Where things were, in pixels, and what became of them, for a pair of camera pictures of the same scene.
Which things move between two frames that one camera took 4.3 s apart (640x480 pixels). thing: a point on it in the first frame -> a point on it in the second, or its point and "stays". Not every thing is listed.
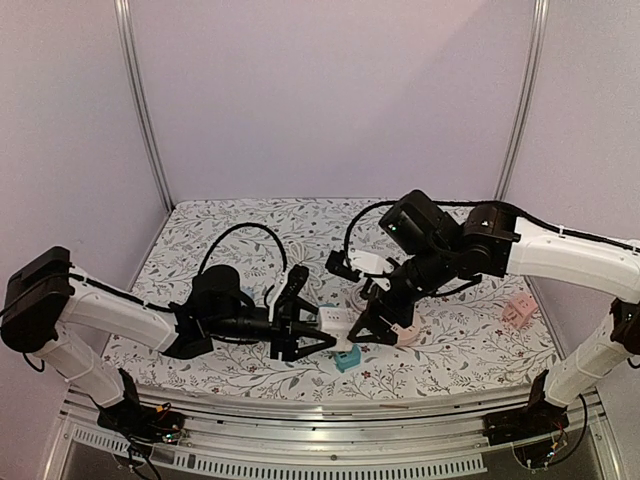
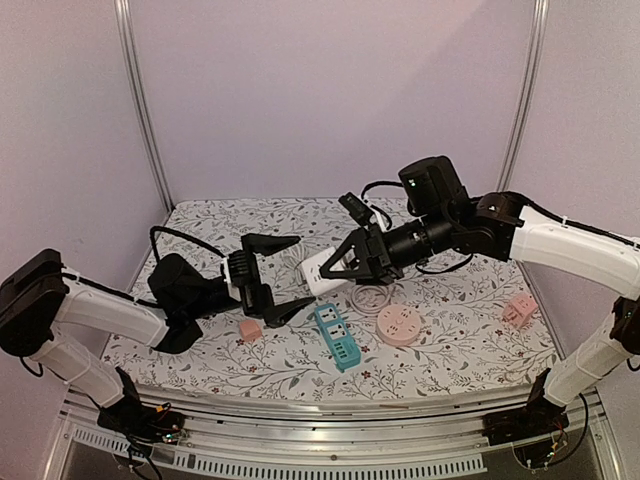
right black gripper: (388, 304) -> (375, 253)
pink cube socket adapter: (520, 310) stays
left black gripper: (281, 340) -> (257, 297)
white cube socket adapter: (337, 323) -> (317, 283)
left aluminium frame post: (125, 32) stays
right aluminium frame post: (524, 100) stays
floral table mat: (485, 331) stays
